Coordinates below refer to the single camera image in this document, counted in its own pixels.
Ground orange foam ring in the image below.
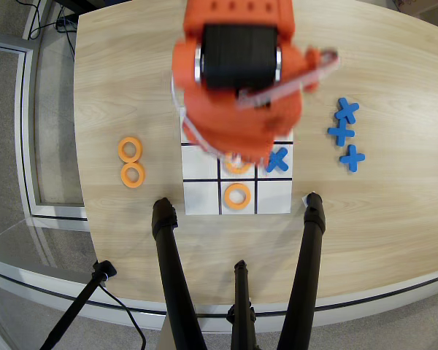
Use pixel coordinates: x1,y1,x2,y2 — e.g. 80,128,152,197
117,136,144,163
223,182,252,210
224,155,255,175
120,162,146,189

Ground thin black stand pole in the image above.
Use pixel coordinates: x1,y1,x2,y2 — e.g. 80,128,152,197
39,260,118,350

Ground orange gripper body with black motor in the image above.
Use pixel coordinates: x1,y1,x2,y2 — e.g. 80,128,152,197
171,23,322,147

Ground white tic-tac-toe grid sheet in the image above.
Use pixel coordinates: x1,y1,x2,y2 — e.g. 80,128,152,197
180,104,295,216

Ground thin black tripod leg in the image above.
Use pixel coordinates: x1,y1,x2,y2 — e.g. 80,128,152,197
226,259,258,350

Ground black cable by stand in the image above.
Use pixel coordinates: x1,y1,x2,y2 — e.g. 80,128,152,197
98,282,147,350

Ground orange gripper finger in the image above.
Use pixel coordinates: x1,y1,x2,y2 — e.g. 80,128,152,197
204,140,242,162
240,140,274,167

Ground glass panel with grey frame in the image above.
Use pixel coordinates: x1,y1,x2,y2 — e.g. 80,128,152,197
0,31,91,227

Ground black floor cables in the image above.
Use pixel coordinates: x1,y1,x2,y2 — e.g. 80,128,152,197
27,0,77,59

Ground thick black tripod leg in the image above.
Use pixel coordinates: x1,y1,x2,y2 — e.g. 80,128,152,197
151,197,208,350
276,192,327,350

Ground blue foam cross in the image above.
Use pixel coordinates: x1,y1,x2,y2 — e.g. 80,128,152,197
264,147,290,173
327,120,356,148
334,97,361,125
339,144,366,174

